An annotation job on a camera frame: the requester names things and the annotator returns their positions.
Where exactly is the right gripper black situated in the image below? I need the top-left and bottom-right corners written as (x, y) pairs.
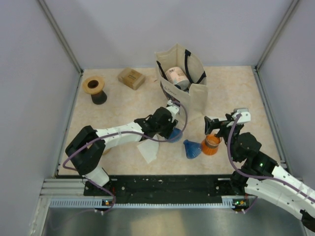
top-left (204, 113), bottom-right (241, 162)

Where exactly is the blue glass dripper cone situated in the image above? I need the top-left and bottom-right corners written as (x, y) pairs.
top-left (167, 128), bottom-right (183, 143)
top-left (183, 140), bottom-right (202, 159)

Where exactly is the white paper coffee filter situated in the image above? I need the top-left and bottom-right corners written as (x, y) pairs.
top-left (137, 140), bottom-right (159, 164)

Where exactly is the wooden dripper stand brown collar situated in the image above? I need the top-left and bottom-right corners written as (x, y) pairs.
top-left (82, 76), bottom-right (107, 105)

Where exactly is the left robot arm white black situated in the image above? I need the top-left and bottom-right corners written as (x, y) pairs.
top-left (65, 105), bottom-right (179, 195)

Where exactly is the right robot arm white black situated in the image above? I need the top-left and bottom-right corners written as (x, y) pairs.
top-left (204, 109), bottom-right (315, 231)

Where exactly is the orange glass dripper cone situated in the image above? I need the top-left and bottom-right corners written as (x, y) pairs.
top-left (201, 134), bottom-right (222, 155)

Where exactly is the cream tote bag floral print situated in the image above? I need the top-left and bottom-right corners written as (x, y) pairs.
top-left (155, 44), bottom-right (208, 121)

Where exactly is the pink patterned paper roll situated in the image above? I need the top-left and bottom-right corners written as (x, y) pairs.
top-left (165, 67), bottom-right (190, 90)

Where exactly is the kitchen cleaning pads pack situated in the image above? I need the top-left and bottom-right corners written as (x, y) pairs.
top-left (118, 67), bottom-right (145, 90)

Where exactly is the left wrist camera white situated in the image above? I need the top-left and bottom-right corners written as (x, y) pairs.
top-left (166, 100), bottom-right (180, 117)

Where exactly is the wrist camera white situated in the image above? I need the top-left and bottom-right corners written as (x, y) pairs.
top-left (166, 100), bottom-right (180, 117)
top-left (232, 108), bottom-right (251, 124)

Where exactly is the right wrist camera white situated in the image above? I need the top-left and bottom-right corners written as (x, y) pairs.
top-left (232, 108), bottom-right (251, 124)

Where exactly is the grey cable duct strip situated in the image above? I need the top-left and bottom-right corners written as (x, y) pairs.
top-left (50, 196), bottom-right (249, 209)

